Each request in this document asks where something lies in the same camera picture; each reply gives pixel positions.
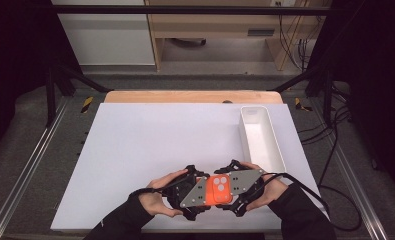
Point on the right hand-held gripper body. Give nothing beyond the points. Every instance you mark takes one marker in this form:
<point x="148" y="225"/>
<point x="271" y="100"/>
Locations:
<point x="243" y="183"/>

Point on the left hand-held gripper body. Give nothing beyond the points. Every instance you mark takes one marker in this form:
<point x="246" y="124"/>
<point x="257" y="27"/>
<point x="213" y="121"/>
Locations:
<point x="193" y="195"/>

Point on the orange phone case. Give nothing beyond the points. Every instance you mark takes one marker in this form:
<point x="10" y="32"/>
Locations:
<point x="220" y="190"/>

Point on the person's right hand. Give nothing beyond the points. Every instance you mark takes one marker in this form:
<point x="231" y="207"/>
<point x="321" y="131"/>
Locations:
<point x="271" y="191"/>

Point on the person's left hand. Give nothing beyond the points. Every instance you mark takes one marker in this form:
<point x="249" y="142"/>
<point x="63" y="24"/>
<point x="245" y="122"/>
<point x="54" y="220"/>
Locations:
<point x="155" y="200"/>

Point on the white plastic bin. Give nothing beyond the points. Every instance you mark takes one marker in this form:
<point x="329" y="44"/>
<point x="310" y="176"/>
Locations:
<point x="261" y="140"/>

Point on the white board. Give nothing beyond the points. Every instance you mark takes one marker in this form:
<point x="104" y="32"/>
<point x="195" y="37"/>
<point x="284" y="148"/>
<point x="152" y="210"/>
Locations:
<point x="135" y="150"/>

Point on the wooden table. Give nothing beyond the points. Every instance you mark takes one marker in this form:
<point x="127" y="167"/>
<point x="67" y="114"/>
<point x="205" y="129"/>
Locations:
<point x="185" y="96"/>

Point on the yellow black striped tape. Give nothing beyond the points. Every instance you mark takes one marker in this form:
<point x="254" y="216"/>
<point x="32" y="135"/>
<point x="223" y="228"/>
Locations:
<point x="301" y="105"/>
<point x="87" y="104"/>

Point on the black metal stand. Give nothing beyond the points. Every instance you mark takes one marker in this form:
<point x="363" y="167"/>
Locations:
<point x="56" y="86"/>
<point x="320" y="83"/>

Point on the dark curved object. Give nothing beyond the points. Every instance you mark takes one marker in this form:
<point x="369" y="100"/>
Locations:
<point x="188" y="42"/>

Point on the light wooden desk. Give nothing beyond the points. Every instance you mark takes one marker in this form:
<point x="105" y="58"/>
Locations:
<point x="211" y="26"/>

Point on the white cabinet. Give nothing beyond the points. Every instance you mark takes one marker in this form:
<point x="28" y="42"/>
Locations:
<point x="108" y="40"/>

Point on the black curtain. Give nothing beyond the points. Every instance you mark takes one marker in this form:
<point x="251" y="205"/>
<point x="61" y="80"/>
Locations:
<point x="15" y="66"/>
<point x="375" y="83"/>

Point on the aluminium rail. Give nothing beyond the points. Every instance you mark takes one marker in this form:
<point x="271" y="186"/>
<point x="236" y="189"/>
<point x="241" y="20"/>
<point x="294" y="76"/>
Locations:
<point x="25" y="170"/>
<point x="358" y="190"/>

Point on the black horizontal frame bar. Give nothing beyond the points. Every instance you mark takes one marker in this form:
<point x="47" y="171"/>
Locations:
<point x="185" y="10"/>

